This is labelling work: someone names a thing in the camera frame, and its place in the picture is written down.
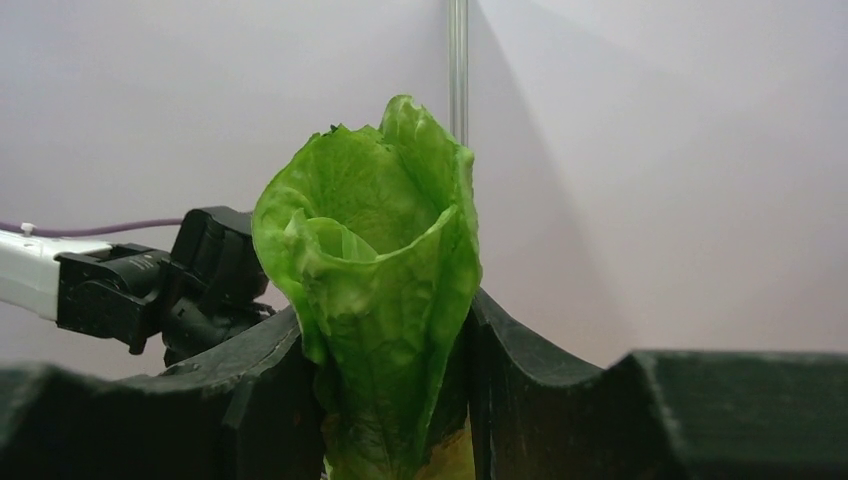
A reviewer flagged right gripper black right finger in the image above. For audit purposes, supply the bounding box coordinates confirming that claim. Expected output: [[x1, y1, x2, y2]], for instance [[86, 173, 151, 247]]
[[467, 292, 847, 479]]

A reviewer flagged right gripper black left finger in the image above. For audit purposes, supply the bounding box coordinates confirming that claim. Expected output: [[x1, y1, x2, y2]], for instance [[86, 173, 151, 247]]
[[1, 309, 324, 479]]

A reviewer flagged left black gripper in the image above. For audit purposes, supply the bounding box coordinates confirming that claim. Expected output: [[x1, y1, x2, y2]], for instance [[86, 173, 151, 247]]
[[159, 206, 275, 367]]

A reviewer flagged green napa cabbage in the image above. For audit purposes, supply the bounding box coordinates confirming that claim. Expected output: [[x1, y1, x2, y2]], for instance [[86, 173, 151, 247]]
[[252, 95, 482, 479]]

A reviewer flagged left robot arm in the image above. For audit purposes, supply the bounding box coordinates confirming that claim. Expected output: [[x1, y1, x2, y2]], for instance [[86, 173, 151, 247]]
[[1, 206, 275, 366]]

